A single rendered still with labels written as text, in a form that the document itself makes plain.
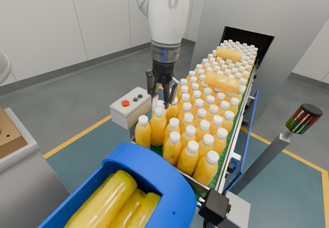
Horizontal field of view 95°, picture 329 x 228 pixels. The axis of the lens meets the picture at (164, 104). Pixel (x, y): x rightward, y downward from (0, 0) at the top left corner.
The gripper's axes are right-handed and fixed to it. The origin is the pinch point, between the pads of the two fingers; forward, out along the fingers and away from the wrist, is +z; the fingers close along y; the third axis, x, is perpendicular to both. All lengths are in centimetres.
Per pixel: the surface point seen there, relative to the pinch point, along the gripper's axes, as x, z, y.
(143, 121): -7.7, 4.4, -2.4
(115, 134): 38, 116, -81
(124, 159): -28.3, -7.1, 7.9
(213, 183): -2.8, 25.4, 31.5
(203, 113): 12.4, 4.3, 15.6
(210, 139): 0.0, 4.3, 22.9
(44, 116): 6, 117, -177
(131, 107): -3.0, 5.6, -12.6
